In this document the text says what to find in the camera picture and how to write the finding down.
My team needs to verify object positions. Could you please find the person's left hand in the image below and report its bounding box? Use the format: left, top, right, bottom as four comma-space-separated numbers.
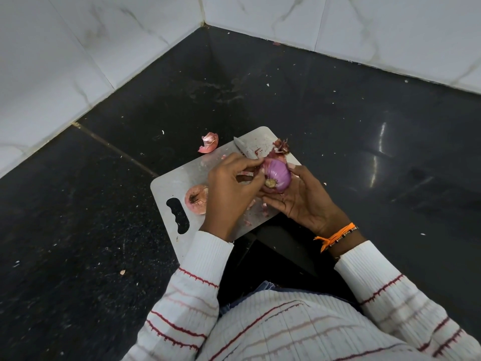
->
201, 152, 266, 243

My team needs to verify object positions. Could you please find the person's right hand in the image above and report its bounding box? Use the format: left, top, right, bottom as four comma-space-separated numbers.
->
259, 163, 353, 238

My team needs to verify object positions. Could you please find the red onion with dry roots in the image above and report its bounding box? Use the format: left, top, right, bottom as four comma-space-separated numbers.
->
184, 184, 209, 215

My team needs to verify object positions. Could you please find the black-handled kitchen knife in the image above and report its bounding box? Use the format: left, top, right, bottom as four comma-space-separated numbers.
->
233, 136, 259, 160

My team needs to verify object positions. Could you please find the onion peel piece off board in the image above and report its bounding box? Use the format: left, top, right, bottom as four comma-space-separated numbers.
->
198, 132, 219, 154

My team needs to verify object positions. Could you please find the person's right forearm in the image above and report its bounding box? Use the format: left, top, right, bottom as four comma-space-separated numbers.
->
327, 223, 481, 361

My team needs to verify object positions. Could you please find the person's left forearm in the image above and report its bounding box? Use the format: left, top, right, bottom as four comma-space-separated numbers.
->
122, 231, 234, 361

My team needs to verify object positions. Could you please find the orange thread wristband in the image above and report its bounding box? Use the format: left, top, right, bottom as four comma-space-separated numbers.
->
314, 222, 356, 254

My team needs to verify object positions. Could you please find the steel cutting board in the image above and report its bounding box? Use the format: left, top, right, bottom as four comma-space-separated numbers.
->
150, 126, 302, 261

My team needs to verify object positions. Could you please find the white striped sweater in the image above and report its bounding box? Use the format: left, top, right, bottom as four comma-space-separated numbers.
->
197, 290, 414, 361

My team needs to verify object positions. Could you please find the beaded bracelet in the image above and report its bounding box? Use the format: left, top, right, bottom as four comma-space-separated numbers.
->
329, 226, 358, 248

